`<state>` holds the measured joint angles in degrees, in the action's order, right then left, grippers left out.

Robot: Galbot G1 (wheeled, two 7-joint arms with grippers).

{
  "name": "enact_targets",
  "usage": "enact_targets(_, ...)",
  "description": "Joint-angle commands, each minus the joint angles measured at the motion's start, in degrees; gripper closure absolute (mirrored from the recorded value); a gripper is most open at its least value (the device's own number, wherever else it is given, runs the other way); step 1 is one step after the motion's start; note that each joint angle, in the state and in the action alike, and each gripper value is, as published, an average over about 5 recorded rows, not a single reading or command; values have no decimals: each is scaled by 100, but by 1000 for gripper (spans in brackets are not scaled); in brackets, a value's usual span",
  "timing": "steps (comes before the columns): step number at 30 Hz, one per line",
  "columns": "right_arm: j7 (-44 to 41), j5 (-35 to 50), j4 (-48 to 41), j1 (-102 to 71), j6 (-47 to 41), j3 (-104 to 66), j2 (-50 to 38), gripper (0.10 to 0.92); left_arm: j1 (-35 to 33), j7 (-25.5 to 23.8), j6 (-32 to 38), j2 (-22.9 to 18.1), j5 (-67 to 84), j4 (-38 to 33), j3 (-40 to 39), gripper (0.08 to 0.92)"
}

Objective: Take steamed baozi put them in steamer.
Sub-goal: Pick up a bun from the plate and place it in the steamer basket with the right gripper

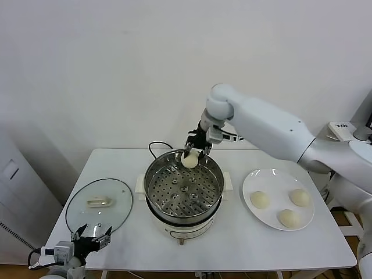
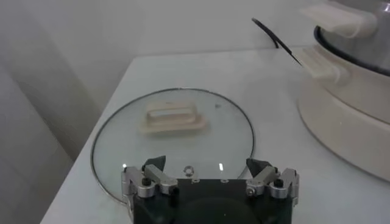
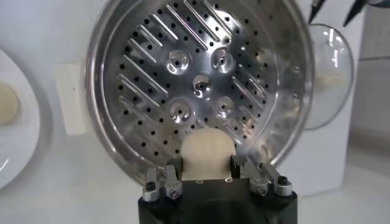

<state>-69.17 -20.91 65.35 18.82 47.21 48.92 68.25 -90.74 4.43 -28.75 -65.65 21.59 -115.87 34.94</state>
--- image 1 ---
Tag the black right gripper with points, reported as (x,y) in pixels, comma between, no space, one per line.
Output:
(200,137)

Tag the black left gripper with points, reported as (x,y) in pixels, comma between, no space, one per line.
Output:
(84,245)

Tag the white steamed baozi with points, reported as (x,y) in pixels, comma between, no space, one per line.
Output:
(288,218)
(300,197)
(190,161)
(259,200)

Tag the round glass lid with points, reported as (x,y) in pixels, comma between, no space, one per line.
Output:
(116,197)

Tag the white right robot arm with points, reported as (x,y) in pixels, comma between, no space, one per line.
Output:
(267,128)

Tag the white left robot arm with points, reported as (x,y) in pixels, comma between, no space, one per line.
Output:
(72,261)

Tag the stainless steel steamer pot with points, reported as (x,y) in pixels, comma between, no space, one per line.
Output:
(157,174)

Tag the white table leg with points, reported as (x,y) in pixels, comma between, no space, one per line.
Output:
(104,275)
(280,275)

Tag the cream electric cooker base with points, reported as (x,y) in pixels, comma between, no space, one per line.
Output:
(189,232)

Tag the white round plate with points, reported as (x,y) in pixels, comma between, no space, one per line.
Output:
(279,180)

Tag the white cabinet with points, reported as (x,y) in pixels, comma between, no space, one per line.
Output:
(17,180)

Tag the small desk sticker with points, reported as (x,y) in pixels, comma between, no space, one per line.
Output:
(341,125)

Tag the grey monitor stand base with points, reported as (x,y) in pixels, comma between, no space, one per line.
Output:
(361,133)

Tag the dark monitor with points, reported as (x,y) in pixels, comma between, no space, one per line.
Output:
(367,107)

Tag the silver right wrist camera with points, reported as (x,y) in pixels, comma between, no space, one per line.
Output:
(214,135)

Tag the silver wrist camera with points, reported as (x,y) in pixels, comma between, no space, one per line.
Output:
(62,249)
(214,135)

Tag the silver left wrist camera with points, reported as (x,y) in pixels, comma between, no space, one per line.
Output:
(62,249)

